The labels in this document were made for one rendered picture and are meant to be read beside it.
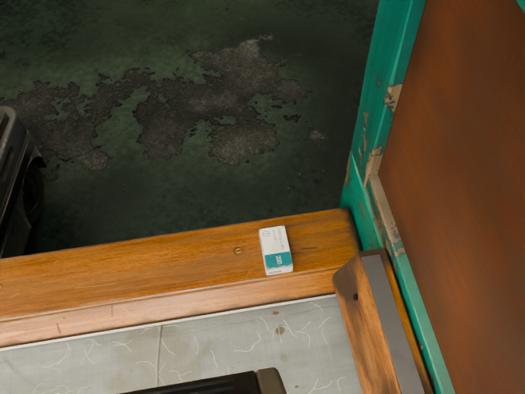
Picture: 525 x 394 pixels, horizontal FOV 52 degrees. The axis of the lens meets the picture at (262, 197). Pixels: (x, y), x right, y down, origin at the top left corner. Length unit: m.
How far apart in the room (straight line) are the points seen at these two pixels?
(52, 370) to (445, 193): 0.51
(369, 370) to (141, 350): 0.28
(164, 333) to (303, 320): 0.18
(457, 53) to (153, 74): 1.71
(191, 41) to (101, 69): 0.36
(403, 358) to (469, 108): 0.27
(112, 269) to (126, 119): 1.25
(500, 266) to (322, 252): 0.34
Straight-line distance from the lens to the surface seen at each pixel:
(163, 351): 0.72
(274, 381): 0.34
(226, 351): 0.71
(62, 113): 2.04
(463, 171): 0.46
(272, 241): 0.71
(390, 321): 0.60
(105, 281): 0.74
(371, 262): 0.62
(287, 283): 0.72
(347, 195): 0.79
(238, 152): 1.80
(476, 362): 0.52
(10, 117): 1.59
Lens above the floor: 1.41
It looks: 56 degrees down
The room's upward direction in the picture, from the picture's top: 1 degrees counter-clockwise
